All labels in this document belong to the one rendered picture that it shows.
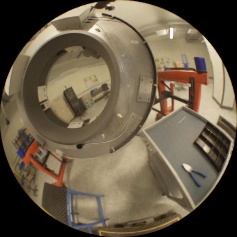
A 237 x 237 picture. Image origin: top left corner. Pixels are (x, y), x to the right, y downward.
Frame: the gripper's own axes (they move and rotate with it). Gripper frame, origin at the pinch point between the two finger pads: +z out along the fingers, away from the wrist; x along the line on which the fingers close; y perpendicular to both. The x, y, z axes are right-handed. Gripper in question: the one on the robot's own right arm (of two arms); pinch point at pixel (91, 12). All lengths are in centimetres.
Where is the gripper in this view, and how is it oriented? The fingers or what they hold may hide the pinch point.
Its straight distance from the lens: 58.4
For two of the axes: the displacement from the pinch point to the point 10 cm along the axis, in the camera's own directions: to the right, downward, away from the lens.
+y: 7.3, 1.0, 6.8
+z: -6.2, -3.4, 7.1
